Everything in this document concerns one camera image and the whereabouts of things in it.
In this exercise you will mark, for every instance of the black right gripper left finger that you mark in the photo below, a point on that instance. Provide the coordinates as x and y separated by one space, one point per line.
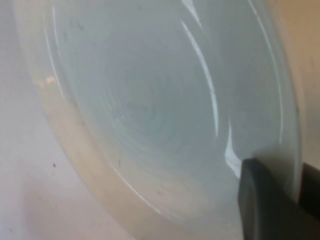
265 207

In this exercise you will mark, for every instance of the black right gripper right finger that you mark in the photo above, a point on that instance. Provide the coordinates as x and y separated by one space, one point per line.
311 187

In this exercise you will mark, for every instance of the white round plate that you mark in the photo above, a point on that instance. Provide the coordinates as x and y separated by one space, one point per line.
150 100

